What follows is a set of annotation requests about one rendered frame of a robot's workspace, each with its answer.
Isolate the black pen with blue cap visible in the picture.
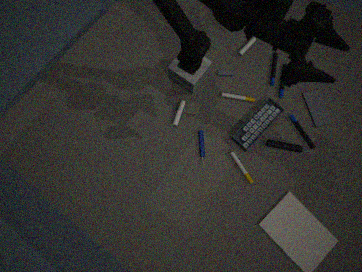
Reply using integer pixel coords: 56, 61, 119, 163
289, 114, 316, 149
278, 64, 287, 98
270, 52, 278, 86

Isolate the blue stylus with grey tip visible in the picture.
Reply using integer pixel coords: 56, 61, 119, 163
198, 130, 205, 164

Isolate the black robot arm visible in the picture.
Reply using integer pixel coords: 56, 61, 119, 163
152, 0, 330, 75

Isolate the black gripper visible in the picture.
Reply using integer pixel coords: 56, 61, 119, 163
270, 17, 350, 88

